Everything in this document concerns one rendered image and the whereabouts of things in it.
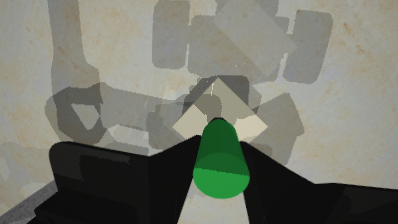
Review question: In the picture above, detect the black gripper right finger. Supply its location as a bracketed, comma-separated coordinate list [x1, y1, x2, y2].
[240, 141, 398, 224]

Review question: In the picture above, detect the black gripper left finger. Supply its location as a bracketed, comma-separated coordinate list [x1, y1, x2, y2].
[49, 135, 202, 224]

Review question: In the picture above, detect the green cylinder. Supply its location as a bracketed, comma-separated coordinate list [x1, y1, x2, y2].
[193, 120, 250, 199]

